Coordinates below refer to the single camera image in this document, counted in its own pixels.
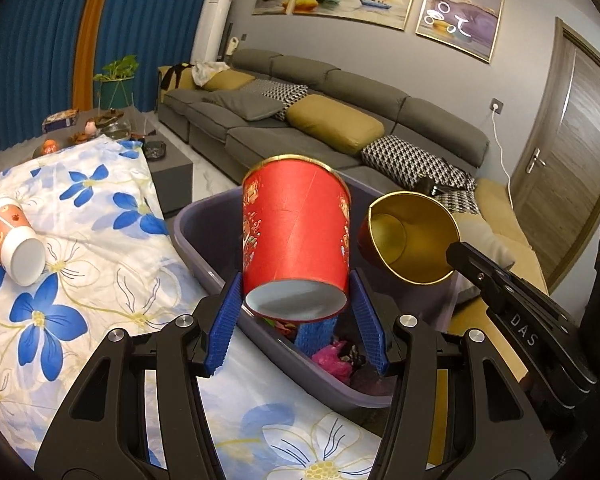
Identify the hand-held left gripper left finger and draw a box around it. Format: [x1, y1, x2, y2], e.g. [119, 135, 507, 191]
[34, 272, 243, 480]

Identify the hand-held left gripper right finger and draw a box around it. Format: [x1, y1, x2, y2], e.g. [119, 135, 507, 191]
[349, 269, 563, 480]

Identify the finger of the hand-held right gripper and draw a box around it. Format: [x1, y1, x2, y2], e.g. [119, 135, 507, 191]
[446, 241, 600, 412]

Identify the pink plastic bag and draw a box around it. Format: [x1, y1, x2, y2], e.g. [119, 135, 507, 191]
[311, 339, 354, 379]

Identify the blue foam net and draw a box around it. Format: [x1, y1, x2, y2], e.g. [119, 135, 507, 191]
[293, 316, 342, 362]

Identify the grey plastic bin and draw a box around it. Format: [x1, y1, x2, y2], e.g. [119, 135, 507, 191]
[173, 171, 462, 412]

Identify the red paper cup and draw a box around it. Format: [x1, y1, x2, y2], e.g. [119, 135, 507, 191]
[357, 190, 462, 286]
[241, 155, 353, 323]

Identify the yellow sofa blanket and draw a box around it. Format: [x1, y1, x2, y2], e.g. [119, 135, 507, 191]
[427, 178, 552, 386]

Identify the blue floral blanket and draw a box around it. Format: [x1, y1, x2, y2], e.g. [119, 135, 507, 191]
[0, 136, 443, 480]

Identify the small black object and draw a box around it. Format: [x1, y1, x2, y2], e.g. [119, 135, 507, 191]
[414, 174, 457, 199]

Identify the grey coffee table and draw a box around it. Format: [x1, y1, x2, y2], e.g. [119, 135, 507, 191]
[29, 104, 194, 218]

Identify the wooden door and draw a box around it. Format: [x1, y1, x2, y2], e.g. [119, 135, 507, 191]
[509, 16, 600, 288]

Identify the large houndstooth cushion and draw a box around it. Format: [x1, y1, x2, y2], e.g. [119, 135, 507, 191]
[361, 134, 481, 217]

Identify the large yellow cushion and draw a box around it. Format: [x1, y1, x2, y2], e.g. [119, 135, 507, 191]
[285, 94, 386, 157]

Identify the grey cushion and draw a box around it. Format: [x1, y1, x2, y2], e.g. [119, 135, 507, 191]
[214, 90, 284, 123]

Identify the glass jar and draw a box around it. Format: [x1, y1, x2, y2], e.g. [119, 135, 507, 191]
[96, 109, 132, 142]

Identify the orange and white paper cup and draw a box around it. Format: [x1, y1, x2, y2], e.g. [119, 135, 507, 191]
[0, 195, 48, 288]

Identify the small houndstooth cushion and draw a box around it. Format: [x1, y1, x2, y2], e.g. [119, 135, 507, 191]
[251, 78, 309, 122]

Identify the grey sofa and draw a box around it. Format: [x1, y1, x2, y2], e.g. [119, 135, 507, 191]
[156, 48, 553, 383]

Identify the small yellow cushion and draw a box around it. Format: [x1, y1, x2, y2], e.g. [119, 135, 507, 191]
[201, 69, 257, 93]

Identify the white cloth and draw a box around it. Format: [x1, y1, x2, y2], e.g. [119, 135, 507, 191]
[191, 60, 231, 87]

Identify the blue box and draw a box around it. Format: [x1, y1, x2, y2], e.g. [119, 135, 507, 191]
[41, 108, 79, 134]

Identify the plant in green pot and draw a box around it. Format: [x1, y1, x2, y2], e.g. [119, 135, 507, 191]
[91, 54, 142, 112]

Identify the white standing air conditioner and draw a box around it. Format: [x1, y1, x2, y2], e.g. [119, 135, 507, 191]
[189, 0, 233, 66]

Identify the purple framed painting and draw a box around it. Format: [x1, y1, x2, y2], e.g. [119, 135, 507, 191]
[415, 0, 507, 64]

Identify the blue curtain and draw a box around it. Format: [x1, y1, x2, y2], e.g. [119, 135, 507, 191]
[72, 0, 243, 113]
[0, 0, 108, 163]

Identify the orange curtain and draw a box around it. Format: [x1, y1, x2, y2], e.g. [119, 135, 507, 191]
[70, 0, 122, 113]

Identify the metal door handle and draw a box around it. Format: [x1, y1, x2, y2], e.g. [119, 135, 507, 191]
[526, 146, 549, 174]

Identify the white cable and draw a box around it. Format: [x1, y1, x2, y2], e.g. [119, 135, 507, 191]
[489, 109, 514, 188]

